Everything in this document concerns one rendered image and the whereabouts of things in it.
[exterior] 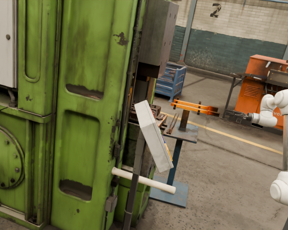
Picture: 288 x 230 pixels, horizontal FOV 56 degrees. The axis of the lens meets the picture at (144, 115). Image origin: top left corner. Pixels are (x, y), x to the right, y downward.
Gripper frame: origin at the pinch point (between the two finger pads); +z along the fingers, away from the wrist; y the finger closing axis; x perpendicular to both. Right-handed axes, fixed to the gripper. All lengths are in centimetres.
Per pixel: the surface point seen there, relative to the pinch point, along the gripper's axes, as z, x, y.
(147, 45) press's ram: 71, 51, -64
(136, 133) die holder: 69, -13, -63
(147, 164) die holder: 57, -35, -64
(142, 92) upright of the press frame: 76, 8, -23
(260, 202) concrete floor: -62, -97, 23
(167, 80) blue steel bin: 87, -53, 327
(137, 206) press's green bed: 58, -75, -63
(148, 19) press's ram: 73, 67, -64
